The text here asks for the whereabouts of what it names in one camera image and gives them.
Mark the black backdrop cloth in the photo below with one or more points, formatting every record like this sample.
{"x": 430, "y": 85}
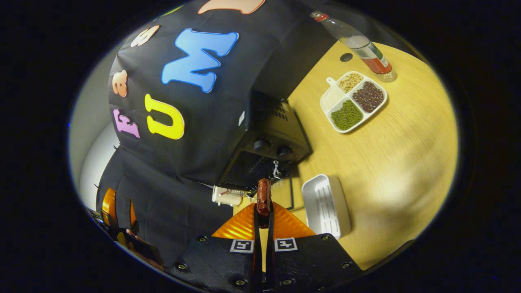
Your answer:
{"x": 195, "y": 122}

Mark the white divided bean tray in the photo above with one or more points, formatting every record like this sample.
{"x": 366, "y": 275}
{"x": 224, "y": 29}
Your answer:
{"x": 353, "y": 101}

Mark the black electric oven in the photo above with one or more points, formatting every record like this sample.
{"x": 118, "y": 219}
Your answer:
{"x": 272, "y": 134}

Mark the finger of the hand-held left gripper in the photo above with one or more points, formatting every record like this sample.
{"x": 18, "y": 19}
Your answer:
{"x": 108, "y": 205}
{"x": 132, "y": 213}

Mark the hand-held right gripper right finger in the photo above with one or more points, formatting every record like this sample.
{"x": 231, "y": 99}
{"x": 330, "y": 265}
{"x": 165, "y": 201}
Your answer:
{"x": 309, "y": 260}

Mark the brown meat steak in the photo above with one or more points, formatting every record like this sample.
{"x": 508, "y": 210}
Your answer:
{"x": 263, "y": 197}

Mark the black round table grommet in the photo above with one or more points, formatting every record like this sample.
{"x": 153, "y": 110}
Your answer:
{"x": 346, "y": 57}

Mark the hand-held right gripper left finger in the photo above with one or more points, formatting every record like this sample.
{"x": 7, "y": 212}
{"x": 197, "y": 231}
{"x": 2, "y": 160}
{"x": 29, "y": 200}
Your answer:
{"x": 220, "y": 260}

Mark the white toaster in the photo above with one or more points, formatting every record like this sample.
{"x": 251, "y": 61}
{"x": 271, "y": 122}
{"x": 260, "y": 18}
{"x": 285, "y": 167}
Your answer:
{"x": 226, "y": 197}

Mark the white rectangular dish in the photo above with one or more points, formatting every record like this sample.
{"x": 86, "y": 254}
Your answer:
{"x": 325, "y": 205}

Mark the clear bottle with red label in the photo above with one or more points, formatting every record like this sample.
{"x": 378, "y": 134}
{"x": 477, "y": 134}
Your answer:
{"x": 358, "y": 44}

